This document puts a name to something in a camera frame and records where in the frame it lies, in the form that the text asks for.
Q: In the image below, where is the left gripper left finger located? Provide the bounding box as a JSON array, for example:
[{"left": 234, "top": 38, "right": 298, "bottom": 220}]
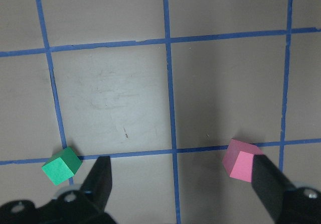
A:
[{"left": 80, "top": 156, "right": 112, "bottom": 211}]

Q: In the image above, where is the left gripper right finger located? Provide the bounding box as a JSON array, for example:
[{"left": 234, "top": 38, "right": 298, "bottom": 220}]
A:
[{"left": 251, "top": 155, "right": 296, "bottom": 221}]

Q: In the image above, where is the green cube on grid line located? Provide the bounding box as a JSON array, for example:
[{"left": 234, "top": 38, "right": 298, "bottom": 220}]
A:
[{"left": 41, "top": 147, "right": 82, "bottom": 185}]

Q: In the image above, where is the pink cube mid table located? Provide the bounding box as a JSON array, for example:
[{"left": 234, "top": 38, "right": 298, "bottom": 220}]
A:
[{"left": 222, "top": 139, "right": 264, "bottom": 183}]

